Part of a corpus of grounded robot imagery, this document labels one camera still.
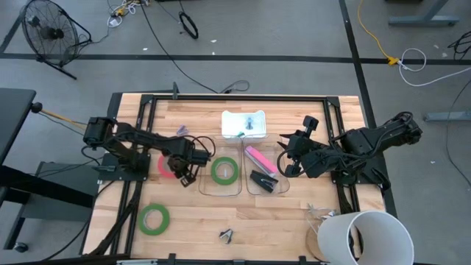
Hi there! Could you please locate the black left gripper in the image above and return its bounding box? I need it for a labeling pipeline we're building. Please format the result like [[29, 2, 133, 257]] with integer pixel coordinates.
[[167, 139, 213, 188]]

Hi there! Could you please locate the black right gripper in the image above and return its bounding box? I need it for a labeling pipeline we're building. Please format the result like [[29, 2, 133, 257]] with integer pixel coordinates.
[[277, 115, 333, 179]]

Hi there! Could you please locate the green tape roll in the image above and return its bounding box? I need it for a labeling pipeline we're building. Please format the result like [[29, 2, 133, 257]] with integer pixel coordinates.
[[138, 204, 171, 237], [210, 156, 240, 186]]

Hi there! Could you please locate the pink stapler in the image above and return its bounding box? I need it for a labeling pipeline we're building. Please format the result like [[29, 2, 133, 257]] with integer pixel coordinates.
[[244, 145, 279, 177]]

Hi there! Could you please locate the pink tape roll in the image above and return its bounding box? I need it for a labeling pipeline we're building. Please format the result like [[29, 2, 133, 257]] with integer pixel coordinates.
[[157, 154, 178, 180]]

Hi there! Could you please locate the black stapler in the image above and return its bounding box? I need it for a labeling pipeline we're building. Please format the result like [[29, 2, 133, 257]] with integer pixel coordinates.
[[249, 169, 279, 194]]

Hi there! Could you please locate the clear plastic bin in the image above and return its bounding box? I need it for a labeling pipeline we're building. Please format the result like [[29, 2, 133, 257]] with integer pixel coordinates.
[[199, 134, 244, 197], [241, 135, 290, 197]]

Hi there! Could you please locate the white plastic tray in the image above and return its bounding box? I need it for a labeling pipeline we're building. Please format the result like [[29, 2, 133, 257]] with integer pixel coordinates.
[[221, 109, 267, 144]]

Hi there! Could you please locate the clear plastic wrapper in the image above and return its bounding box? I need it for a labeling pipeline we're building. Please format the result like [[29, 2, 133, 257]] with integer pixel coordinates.
[[306, 201, 340, 224]]

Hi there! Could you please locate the round wooden disc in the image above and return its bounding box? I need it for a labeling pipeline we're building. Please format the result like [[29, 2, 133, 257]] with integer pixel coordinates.
[[305, 224, 327, 261]]

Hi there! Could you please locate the white cylindrical shade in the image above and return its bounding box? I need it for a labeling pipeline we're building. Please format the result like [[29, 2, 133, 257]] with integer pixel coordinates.
[[317, 210, 416, 265]]

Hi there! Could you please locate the grey floor bar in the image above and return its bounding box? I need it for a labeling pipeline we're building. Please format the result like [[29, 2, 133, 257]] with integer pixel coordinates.
[[422, 112, 471, 123]]

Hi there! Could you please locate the grey desk foot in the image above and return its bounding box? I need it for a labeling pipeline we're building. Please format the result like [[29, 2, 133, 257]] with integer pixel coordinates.
[[388, 0, 461, 29]]

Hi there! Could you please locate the black desk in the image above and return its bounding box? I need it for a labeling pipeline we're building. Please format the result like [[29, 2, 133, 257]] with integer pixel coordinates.
[[0, 87, 96, 255]]

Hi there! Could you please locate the black floor fan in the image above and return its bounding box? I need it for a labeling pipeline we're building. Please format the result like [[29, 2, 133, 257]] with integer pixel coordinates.
[[20, 0, 93, 81]]

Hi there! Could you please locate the black cable bundle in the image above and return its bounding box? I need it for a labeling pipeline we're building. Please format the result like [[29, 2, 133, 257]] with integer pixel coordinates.
[[336, 183, 360, 215], [90, 180, 144, 257]]

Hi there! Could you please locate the black aluminium table frame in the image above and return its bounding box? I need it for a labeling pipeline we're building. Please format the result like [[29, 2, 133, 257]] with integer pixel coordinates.
[[110, 93, 360, 258]]

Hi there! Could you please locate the dark looped cable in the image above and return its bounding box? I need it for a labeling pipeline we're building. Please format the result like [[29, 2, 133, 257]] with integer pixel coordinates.
[[219, 79, 251, 94]]

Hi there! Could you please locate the black table end bracket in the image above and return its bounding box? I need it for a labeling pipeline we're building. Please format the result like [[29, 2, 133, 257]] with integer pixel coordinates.
[[107, 92, 123, 127]]

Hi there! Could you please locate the long black floor cable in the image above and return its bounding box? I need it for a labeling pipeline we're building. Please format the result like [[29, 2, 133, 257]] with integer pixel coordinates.
[[139, 0, 220, 94]]

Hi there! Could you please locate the yellow extension cable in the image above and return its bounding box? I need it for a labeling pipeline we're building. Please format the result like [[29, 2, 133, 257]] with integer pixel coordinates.
[[357, 0, 400, 66]]

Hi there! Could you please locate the coiled black cable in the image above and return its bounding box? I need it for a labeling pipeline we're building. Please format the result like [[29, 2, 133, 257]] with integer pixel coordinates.
[[178, 11, 199, 40]]

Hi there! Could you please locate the thin black floor cable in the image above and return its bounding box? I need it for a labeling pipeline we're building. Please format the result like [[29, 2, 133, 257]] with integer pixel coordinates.
[[445, 79, 471, 187]]

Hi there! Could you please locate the white and yellow cable tangle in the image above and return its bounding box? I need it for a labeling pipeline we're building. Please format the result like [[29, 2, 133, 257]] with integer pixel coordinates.
[[106, 0, 152, 29]]

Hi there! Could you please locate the black cable tangle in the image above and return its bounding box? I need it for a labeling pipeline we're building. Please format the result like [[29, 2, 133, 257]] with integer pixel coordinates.
[[447, 29, 471, 60]]

